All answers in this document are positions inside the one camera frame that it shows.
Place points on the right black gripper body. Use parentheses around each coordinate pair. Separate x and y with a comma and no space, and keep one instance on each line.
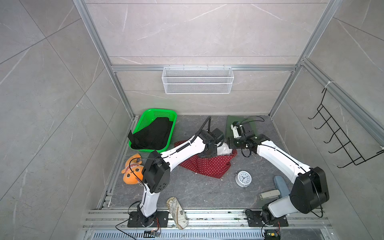
(236,143)

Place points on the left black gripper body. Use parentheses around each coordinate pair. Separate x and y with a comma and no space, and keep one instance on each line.
(213,153)

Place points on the green skirt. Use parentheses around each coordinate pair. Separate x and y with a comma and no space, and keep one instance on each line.
(241,129)

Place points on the red polka dot skirt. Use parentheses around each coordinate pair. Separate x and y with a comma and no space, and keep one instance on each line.
(214,167)

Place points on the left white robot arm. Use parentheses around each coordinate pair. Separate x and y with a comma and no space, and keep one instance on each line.
(158,166)

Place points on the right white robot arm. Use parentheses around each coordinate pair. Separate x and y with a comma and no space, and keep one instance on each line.
(310,188)

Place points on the white round clock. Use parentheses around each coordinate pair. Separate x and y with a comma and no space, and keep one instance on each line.
(243,179)

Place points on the black skirt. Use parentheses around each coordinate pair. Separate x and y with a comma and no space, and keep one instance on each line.
(153,137)

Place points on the beige small remote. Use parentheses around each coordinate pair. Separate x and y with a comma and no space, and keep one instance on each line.
(270,194)

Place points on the green plastic basket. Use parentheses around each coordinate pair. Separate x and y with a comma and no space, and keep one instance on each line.
(148,117)

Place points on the blue grey insole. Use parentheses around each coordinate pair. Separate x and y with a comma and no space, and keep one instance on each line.
(281,186)

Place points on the orange plush toy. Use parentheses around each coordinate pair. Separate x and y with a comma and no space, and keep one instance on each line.
(133,170)

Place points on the patterned beige shoe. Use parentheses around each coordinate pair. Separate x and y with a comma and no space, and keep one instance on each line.
(178,214)

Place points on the white wire mesh basket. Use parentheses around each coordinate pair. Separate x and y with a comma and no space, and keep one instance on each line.
(197,80)

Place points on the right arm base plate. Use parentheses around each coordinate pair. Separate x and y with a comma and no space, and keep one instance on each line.
(255,219)

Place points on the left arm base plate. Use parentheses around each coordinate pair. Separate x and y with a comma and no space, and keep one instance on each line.
(138,220)

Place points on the black wall hook rack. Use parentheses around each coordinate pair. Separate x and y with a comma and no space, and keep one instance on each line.
(340,136)

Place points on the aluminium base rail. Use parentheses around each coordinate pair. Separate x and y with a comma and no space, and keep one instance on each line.
(206,224)

